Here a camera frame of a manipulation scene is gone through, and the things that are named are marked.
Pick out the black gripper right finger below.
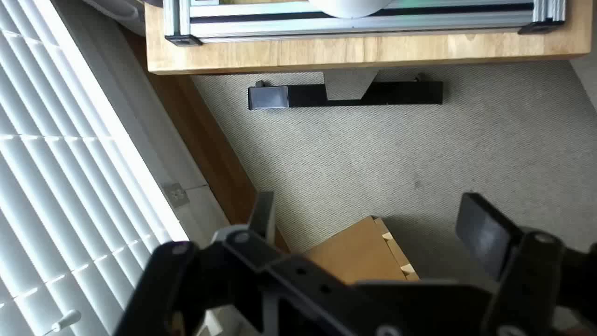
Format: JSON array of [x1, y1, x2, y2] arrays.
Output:
[[456, 190, 597, 336]]

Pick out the light wooden nightstand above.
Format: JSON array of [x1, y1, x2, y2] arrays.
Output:
[[303, 214, 422, 287]]

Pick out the grey table leg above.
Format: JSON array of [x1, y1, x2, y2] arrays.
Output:
[[321, 69, 379, 102]]

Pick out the black table foot bar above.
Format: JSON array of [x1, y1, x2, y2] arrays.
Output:
[[247, 76, 446, 112]]

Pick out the white blind wand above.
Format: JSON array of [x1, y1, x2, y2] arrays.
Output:
[[43, 308, 84, 336]]

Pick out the aluminium profile frame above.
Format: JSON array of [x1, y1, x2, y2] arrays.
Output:
[[163, 0, 569, 46]]

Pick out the light wooden robot table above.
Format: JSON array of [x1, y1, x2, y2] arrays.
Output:
[[144, 0, 596, 76]]

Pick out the large white window blinds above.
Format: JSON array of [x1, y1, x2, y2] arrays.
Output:
[[0, 0, 191, 336]]

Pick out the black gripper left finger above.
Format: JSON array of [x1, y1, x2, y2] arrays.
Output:
[[114, 190, 295, 336]]

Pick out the brown wooden baseboard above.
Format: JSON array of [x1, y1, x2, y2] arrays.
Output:
[[122, 30, 291, 254]]

